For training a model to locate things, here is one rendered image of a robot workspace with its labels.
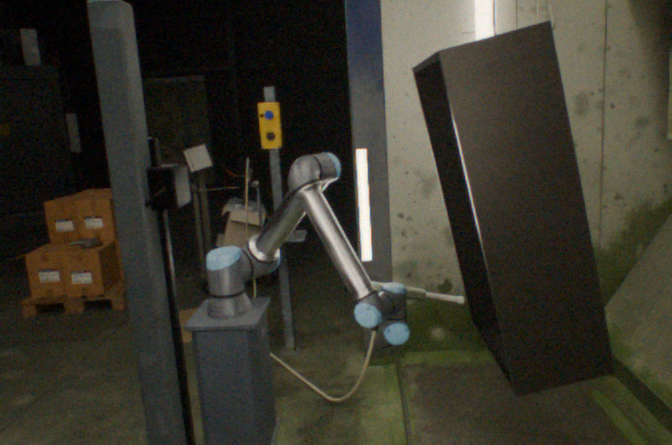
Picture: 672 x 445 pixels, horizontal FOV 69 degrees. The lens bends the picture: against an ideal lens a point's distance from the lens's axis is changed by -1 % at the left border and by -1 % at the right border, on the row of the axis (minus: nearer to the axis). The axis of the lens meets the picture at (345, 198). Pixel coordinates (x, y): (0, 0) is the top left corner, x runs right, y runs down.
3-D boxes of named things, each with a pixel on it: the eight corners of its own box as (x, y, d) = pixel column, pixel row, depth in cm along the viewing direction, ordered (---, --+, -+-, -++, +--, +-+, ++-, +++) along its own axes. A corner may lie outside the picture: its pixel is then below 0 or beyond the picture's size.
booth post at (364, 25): (364, 351, 305) (343, -40, 267) (393, 350, 304) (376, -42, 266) (365, 366, 287) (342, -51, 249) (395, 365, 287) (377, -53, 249)
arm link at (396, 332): (410, 321, 177) (411, 346, 179) (403, 307, 190) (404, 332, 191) (384, 323, 177) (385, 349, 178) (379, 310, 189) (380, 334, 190)
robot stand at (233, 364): (200, 465, 211) (182, 326, 200) (219, 422, 241) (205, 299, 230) (270, 463, 210) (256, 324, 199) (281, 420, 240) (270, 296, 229)
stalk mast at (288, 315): (296, 348, 315) (275, 87, 288) (295, 352, 309) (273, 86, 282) (287, 348, 315) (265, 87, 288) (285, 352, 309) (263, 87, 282)
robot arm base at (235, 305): (201, 320, 206) (198, 298, 204) (214, 303, 225) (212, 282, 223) (245, 318, 205) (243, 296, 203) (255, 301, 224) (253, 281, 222)
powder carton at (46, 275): (53, 283, 432) (47, 243, 426) (87, 280, 435) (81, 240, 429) (32, 298, 394) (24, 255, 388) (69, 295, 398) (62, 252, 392)
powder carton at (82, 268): (87, 281, 430) (81, 242, 424) (120, 279, 432) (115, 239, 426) (67, 297, 392) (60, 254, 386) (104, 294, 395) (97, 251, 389)
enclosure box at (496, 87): (545, 306, 227) (492, 46, 207) (615, 373, 168) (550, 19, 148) (472, 325, 228) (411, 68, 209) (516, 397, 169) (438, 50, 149)
